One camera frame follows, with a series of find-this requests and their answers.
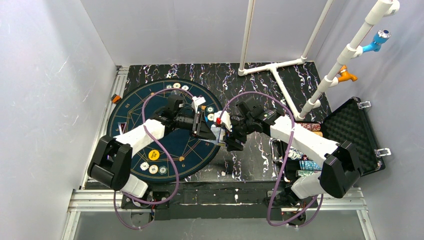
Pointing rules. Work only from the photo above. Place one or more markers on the yellow chip stack in case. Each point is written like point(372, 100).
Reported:
point(319, 133)

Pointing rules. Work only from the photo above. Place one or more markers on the red chip stack in case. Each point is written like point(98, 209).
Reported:
point(314, 127)

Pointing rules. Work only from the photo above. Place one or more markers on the green chip mat bottom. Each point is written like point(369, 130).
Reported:
point(163, 170)

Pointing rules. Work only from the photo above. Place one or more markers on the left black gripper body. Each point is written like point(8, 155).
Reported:
point(197, 122)

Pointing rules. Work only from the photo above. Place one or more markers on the yellow dealer button disc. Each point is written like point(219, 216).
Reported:
point(154, 155)

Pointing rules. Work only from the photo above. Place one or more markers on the playing card deck box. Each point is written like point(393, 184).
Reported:
point(219, 135)

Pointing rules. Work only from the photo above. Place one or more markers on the orange clip on rail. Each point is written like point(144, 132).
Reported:
point(115, 98)

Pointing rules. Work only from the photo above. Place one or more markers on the blue chip stack in case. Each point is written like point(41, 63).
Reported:
point(309, 165)

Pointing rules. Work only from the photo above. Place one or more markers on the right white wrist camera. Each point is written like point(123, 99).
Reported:
point(222, 119)

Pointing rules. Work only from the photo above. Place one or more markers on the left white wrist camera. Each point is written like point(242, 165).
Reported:
point(196, 102)

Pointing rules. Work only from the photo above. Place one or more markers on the aluminium rail frame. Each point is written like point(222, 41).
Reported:
point(271, 195)

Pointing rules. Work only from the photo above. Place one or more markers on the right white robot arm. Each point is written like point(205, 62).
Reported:
point(339, 162)

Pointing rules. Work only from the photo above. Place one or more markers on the white chip stack in case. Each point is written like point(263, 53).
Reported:
point(295, 154)

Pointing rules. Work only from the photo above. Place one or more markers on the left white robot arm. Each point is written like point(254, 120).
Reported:
point(111, 162)

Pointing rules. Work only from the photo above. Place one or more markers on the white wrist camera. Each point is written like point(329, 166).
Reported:
point(222, 119)
point(196, 102)

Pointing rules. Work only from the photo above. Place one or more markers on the white chip mat bottom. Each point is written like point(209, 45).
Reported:
point(144, 166)

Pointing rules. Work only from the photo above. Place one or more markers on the black poker chip case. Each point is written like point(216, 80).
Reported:
point(349, 122)

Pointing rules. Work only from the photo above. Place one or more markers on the round dark blue poker mat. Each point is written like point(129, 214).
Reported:
point(190, 154)

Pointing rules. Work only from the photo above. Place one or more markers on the yellow chip mat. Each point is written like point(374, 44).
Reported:
point(153, 169)
point(211, 117)
point(177, 85)

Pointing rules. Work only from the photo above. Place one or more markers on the yellow chip mat bottom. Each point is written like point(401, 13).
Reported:
point(153, 169)

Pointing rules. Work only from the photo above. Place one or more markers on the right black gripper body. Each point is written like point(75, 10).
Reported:
point(235, 131)

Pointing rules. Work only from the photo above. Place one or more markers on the yellow chip mat top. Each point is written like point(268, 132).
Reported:
point(177, 85)

